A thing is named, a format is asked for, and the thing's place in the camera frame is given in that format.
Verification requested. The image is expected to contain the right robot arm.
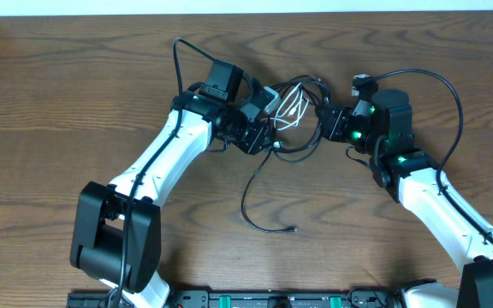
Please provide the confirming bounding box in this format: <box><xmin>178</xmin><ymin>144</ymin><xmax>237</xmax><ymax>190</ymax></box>
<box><xmin>318</xmin><ymin>90</ymin><xmax>493</xmax><ymax>307</ymax></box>

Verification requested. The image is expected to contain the left camera black cable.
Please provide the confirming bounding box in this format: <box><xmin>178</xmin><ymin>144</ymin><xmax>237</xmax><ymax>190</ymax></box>
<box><xmin>109</xmin><ymin>37</ymin><xmax>256</xmax><ymax>308</ymax></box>

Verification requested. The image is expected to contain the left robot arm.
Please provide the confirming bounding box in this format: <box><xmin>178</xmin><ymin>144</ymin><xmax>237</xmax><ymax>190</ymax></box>
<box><xmin>70</xmin><ymin>60</ymin><xmax>281</xmax><ymax>307</ymax></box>

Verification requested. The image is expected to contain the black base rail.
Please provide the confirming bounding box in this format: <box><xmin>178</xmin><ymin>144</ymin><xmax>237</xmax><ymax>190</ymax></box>
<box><xmin>66</xmin><ymin>286</ymin><xmax>406</xmax><ymax>308</ymax></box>

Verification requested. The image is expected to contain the camera black cable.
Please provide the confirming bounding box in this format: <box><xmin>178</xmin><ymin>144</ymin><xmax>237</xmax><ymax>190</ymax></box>
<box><xmin>353</xmin><ymin>68</ymin><xmax>493</xmax><ymax>262</ymax></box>
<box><xmin>109</xmin><ymin>37</ymin><xmax>256</xmax><ymax>308</ymax></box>

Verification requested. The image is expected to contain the white cable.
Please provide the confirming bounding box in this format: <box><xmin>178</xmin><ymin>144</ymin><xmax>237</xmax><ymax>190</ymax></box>
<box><xmin>272</xmin><ymin>81</ymin><xmax>311</xmax><ymax>151</ymax></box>

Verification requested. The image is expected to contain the right camera black cable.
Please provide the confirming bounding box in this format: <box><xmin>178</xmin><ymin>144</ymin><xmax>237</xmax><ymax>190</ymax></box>
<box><xmin>353</xmin><ymin>68</ymin><xmax>493</xmax><ymax>262</ymax></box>

